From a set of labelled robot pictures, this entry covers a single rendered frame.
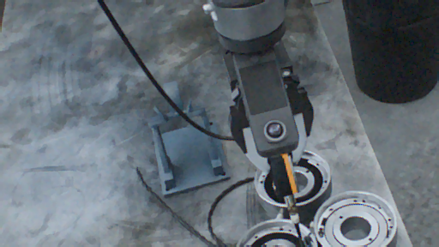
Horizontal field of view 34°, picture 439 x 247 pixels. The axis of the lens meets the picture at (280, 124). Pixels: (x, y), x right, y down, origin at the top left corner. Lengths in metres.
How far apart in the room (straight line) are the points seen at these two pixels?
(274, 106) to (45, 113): 0.61
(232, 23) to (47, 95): 0.64
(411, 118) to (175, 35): 1.09
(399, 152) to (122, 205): 1.23
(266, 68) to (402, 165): 1.40
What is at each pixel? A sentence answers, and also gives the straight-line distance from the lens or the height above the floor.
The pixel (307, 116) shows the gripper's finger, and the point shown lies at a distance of 0.82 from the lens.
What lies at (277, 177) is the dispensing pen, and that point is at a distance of 0.85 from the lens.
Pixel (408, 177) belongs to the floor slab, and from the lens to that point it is 2.08.
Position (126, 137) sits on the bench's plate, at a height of 0.80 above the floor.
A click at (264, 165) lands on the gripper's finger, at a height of 0.94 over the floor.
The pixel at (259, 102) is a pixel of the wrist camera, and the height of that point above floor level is 1.08.
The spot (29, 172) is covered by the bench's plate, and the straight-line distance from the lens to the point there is 1.17.
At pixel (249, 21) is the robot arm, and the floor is 1.16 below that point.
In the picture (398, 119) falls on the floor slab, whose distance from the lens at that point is 2.24.
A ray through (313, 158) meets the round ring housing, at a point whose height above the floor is 0.83.
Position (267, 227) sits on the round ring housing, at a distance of 0.94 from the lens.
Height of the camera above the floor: 1.56
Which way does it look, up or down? 44 degrees down
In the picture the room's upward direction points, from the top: 10 degrees counter-clockwise
